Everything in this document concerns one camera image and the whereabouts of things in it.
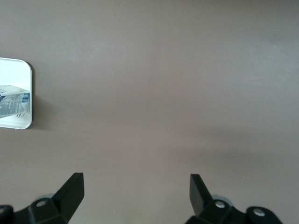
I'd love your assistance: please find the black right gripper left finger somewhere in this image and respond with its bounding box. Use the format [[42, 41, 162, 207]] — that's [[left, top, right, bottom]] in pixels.
[[0, 172, 85, 224]]

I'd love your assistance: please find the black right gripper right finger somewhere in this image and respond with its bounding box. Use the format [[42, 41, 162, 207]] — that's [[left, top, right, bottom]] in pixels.
[[185, 174, 282, 224]]

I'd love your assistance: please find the blue white milk carton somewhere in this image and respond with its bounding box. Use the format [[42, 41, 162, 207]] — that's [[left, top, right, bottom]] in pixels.
[[0, 85, 31, 119]]

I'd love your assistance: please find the white tray with bear print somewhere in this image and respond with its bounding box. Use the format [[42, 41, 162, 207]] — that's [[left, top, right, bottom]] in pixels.
[[0, 57, 33, 130]]

